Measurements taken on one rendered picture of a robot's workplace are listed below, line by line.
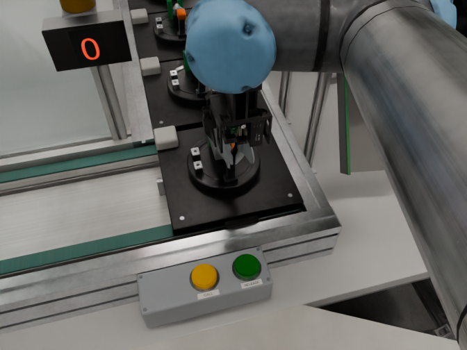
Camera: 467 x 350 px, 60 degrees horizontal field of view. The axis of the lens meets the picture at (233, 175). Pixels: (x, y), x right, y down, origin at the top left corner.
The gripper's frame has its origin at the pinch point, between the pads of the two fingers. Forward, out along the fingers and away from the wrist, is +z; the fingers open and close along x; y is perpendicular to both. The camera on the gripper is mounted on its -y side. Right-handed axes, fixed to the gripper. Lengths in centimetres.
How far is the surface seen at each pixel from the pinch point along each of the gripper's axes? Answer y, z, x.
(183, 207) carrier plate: 0.9, 10.3, -9.3
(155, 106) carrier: -27.9, 10.3, -10.5
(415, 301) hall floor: -1, 107, 75
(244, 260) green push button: 13.9, 10.1, -1.6
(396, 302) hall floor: -3, 107, 68
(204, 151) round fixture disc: -9.7, 8.3, -3.1
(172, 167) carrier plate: -9.0, 10.3, -9.7
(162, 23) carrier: -59, 8, -4
